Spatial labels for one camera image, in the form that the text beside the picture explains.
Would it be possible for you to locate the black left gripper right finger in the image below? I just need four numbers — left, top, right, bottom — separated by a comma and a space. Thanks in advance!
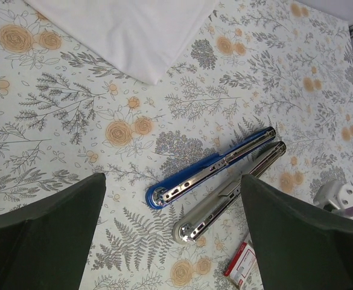
241, 175, 353, 289

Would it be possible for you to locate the red and white staple box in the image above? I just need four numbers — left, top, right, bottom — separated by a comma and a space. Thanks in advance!
224, 233, 264, 290

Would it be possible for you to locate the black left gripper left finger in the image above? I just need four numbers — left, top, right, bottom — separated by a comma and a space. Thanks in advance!
0, 173, 106, 289

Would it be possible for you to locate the white folded cloth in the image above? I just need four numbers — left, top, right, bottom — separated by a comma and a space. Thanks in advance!
28, 0, 218, 85

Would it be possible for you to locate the floral patterned table mat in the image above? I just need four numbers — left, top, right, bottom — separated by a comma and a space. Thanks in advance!
0, 1, 353, 289

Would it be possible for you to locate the blue stapler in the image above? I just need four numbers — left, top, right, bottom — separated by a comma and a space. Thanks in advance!
145, 126, 276, 210

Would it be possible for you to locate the beige stapler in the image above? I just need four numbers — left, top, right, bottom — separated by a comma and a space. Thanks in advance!
172, 141, 287, 245

